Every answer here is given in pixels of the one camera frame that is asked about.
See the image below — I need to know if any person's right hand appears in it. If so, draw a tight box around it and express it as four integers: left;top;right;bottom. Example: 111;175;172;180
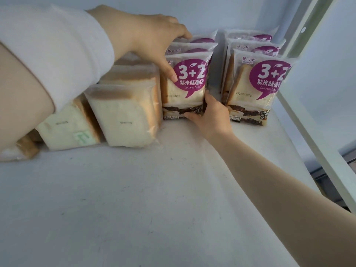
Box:
183;90;235;142

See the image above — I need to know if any person's left hand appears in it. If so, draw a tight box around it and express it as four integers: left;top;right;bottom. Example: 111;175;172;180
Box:
122;9;192;83

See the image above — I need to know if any row of clear bread packs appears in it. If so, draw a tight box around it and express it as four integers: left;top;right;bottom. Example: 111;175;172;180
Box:
36;52;163;151

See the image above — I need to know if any clear bread packet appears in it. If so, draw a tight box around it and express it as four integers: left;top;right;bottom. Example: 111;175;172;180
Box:
84;83;161;149
36;101;101;151

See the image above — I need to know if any row of purple label packs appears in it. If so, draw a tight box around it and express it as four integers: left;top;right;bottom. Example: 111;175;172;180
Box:
166;29;287;103

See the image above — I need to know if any white metal shelf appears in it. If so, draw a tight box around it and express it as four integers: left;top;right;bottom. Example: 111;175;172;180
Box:
0;0;356;267

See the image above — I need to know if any stack of purple swirl packs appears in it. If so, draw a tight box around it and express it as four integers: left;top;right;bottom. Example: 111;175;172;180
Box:
0;129;42;162

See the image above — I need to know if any person's right forearm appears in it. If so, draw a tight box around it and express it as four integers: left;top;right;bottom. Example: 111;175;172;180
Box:
208;132;356;267

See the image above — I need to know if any person's left forearm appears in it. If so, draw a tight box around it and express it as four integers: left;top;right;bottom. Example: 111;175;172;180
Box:
0;5;131;153

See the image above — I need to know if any white arm sleeve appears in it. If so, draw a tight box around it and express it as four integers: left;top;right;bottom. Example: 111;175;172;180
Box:
0;4;115;112

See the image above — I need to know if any white perforated metal rack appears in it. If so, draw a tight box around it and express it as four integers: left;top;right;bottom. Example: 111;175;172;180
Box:
309;150;356;212

